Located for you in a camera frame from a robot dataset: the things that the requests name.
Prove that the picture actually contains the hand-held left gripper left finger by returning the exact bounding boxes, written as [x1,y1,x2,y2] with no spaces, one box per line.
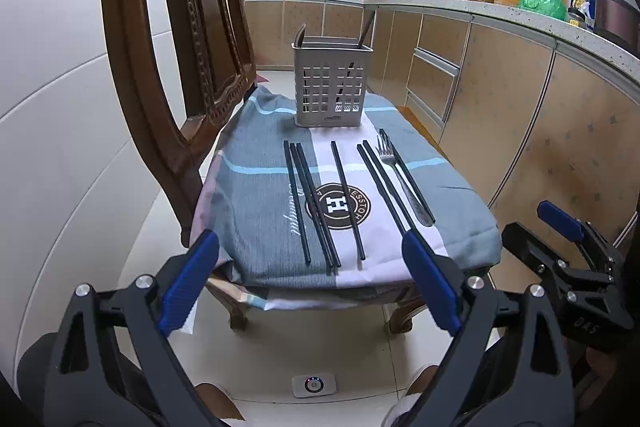
[44,229,221,427]

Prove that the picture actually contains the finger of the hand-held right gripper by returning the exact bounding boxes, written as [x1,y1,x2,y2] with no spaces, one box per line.
[537,201,623,280]
[501,222,578,308]

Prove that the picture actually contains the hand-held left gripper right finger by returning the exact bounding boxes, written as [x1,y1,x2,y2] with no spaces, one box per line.
[401,229,576,427]

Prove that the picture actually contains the metal fork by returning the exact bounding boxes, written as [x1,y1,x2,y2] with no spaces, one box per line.
[376,135,435,228]

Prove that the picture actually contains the grey perforated utensil holder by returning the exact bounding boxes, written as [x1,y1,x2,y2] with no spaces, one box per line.
[292,24,374,128]

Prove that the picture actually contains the grey lilac printed cloth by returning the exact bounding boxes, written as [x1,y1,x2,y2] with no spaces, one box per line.
[189,86,502,312]

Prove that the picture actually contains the person's right leg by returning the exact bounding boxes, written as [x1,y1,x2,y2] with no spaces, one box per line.
[384,364,442,427]

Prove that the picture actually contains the person's leg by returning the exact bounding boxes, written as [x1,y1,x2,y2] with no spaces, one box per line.
[194,382,246,427]
[384,364,442,427]

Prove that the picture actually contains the person's left leg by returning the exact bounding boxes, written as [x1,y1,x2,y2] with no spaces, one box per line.
[194,382,246,427]

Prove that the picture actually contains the kitchen counter cabinets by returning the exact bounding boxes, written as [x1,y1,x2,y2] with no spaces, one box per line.
[243,0,640,298]

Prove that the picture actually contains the white floor device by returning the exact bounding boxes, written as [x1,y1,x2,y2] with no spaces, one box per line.
[292,374,337,399]

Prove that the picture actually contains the dark rice cooker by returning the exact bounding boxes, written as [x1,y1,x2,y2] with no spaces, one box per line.
[595,0,640,52]

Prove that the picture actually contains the carved wooden chair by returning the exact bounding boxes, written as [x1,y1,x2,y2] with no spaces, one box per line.
[98,0,453,334]

